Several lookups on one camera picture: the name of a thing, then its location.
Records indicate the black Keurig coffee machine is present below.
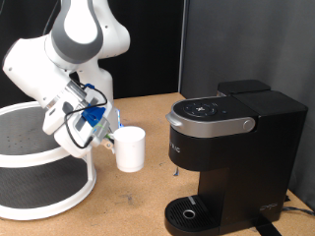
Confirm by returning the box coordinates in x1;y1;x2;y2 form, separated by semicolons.
163;79;309;236

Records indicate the blue camera mount clip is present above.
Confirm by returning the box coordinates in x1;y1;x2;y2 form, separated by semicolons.
81;83;107;129

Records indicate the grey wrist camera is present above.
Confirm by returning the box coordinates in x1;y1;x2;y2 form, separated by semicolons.
92;116;112;146

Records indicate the black tape strap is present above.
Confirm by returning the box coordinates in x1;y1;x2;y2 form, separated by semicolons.
252;215;284;236

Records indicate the black machine power cable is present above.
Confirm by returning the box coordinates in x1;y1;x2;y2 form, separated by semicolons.
282;206;315;217

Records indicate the white mug green-taped handle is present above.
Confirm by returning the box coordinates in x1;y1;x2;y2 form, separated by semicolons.
112;125;147;174

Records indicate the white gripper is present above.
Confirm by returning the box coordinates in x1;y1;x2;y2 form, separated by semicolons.
53;88;116;159

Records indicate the black backdrop curtain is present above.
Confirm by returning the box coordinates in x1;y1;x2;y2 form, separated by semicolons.
0;0;185;107

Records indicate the white two-tier turntable shelf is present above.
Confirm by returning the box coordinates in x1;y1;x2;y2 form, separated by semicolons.
0;99;97;220

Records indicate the black robot camera cable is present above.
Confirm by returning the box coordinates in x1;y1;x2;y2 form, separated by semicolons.
63;79;109;150

